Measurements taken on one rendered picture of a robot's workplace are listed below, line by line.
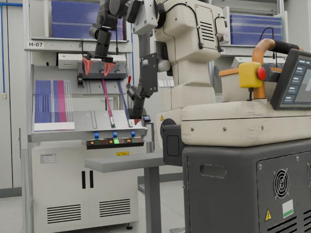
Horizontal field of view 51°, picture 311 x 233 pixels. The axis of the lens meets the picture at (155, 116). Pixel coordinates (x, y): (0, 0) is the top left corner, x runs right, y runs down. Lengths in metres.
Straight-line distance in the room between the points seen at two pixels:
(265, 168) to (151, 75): 0.63
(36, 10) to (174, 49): 1.60
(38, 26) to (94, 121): 0.99
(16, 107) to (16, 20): 0.99
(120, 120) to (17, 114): 2.04
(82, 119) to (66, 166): 0.39
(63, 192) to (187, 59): 1.37
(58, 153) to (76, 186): 0.25
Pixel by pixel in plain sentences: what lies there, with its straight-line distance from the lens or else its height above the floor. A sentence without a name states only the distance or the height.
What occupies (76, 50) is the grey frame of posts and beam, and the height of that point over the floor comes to 1.31.
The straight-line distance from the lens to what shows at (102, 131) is 1.96.
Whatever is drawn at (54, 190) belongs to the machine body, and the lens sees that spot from 2.30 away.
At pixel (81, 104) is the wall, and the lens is 3.93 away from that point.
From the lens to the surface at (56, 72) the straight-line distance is 2.44.
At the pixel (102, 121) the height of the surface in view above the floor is 0.78.
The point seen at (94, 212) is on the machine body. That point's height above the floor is 0.16.
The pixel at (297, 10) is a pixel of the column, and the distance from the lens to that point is 5.01.
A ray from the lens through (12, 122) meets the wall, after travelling 3.93.
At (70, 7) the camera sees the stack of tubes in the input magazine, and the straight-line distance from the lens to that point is 2.55.
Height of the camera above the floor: 0.77
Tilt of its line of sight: 1 degrees up
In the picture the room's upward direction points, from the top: 2 degrees counter-clockwise
